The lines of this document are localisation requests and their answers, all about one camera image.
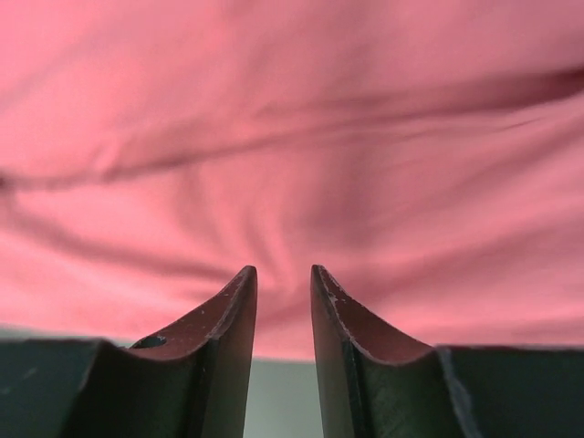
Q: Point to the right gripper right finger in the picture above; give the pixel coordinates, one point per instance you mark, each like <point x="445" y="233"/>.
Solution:
<point x="376" y="381"/>

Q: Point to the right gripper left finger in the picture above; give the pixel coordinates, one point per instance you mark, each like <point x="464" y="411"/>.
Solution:
<point x="189" y="379"/>

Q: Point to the salmon pink t-shirt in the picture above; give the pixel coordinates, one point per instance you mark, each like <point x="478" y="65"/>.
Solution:
<point x="429" y="154"/>

